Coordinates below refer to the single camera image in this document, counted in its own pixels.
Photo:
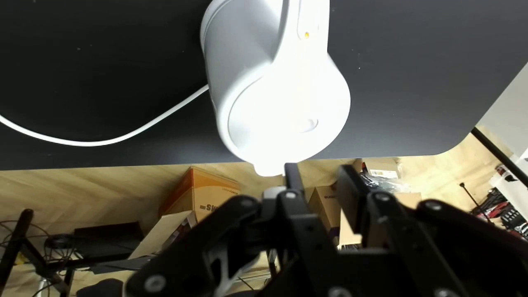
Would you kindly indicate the white electric kettle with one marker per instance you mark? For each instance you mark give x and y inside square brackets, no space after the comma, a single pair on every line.
[275,82]

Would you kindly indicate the orange cardboard box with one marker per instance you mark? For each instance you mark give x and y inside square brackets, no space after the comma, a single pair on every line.
[201,191]

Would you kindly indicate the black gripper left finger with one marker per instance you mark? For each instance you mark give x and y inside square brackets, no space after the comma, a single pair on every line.
[298,236]

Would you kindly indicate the black tripod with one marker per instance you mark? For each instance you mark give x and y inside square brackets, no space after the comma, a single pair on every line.
[27,247]

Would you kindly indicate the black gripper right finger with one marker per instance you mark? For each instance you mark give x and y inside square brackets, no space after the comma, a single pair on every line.
[419,241]

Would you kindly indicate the brown cardboard box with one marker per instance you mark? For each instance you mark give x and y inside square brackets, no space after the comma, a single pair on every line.
[324,206]

